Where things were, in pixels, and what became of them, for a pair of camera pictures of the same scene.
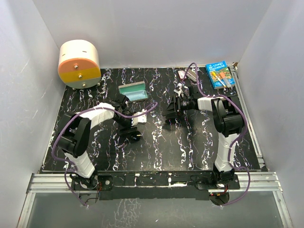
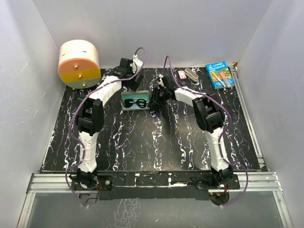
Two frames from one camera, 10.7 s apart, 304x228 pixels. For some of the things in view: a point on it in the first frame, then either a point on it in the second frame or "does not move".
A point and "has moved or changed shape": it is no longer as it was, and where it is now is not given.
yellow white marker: [213, 74] does not move
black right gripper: [170, 112] to [155, 101]
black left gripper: [127, 130] to [133, 85]
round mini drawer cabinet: [79, 64] does not move
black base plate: [184, 185] does not move
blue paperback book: [217, 68] does not move
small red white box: [181, 74] does not move
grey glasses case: [134, 91] has moved or changed shape
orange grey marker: [225, 80] does not move
